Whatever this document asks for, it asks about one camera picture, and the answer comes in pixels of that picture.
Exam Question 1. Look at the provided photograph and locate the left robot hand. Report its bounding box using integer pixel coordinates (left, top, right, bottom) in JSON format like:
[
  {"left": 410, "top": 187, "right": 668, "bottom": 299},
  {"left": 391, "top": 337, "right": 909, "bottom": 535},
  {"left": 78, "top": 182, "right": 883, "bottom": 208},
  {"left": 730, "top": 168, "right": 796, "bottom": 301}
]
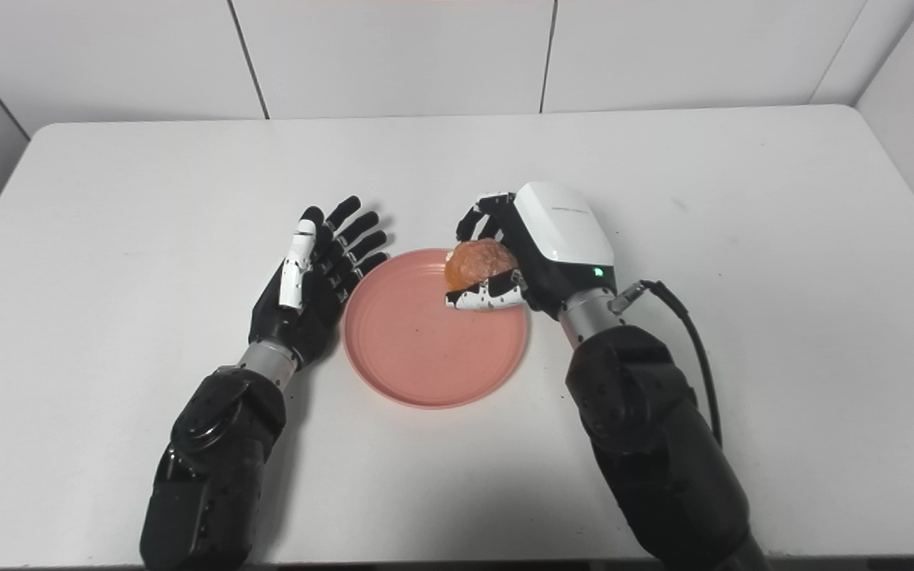
[{"left": 248, "top": 195, "right": 390, "bottom": 370}]

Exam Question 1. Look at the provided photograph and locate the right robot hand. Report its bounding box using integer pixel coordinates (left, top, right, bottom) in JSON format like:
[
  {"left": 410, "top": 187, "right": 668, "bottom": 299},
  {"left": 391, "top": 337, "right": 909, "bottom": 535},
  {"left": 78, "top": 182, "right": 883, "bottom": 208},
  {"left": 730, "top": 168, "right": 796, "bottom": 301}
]
[{"left": 445, "top": 182, "right": 618, "bottom": 320}]

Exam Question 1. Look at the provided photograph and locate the orange cream puff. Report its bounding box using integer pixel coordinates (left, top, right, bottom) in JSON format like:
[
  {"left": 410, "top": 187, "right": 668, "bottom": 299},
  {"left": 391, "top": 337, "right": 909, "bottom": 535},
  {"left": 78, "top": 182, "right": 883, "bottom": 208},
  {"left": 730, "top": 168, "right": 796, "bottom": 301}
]
[{"left": 444, "top": 238, "right": 520, "bottom": 293}]

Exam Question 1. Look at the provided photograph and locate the pink round plate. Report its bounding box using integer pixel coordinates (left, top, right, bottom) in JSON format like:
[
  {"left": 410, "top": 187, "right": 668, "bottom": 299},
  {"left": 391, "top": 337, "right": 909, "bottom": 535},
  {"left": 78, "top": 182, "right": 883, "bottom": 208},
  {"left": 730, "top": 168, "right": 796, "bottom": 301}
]
[{"left": 342, "top": 248, "right": 530, "bottom": 411}]

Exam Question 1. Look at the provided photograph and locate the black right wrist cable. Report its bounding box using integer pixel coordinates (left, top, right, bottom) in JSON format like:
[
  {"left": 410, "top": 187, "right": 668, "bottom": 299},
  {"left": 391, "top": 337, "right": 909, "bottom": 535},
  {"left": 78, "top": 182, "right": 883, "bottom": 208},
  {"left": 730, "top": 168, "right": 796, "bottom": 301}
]
[{"left": 609, "top": 279, "right": 724, "bottom": 449}]

